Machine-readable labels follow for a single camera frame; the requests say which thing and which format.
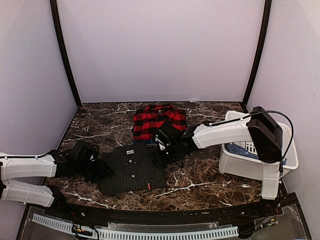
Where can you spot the black curved front rail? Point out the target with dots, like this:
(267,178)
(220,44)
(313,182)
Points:
(239,214)

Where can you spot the red black plaid shirt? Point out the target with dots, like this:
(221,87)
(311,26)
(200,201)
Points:
(146,121)

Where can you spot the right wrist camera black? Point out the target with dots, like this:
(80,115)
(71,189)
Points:
(167,135)

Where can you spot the dark pinstripe long sleeve shirt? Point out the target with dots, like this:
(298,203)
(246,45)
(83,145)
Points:
(133,169)

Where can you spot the black frame post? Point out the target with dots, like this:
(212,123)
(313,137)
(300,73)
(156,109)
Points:
(258,54)
(63,51)

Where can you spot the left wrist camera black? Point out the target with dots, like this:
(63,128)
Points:
(83,150)

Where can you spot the right black frame post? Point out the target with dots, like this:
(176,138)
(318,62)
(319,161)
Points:
(258,54)

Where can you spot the blue checked shirt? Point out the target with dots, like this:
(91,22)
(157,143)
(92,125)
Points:
(239,150)

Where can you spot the white slotted cable duct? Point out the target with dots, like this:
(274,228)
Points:
(119,231)

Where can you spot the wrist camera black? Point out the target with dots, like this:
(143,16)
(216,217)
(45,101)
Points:
(83,150)
(167,135)

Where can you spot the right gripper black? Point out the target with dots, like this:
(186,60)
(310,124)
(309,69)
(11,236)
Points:
(163,161)

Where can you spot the left black frame post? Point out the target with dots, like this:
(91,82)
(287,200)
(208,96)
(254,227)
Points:
(63,51)

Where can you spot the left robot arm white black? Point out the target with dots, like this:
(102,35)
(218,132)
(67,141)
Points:
(54,164)

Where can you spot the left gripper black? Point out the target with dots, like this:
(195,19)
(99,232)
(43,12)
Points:
(101,171)

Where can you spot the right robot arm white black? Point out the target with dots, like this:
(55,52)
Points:
(257,127)

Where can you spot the white plastic bin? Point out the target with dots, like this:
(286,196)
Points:
(252,168)

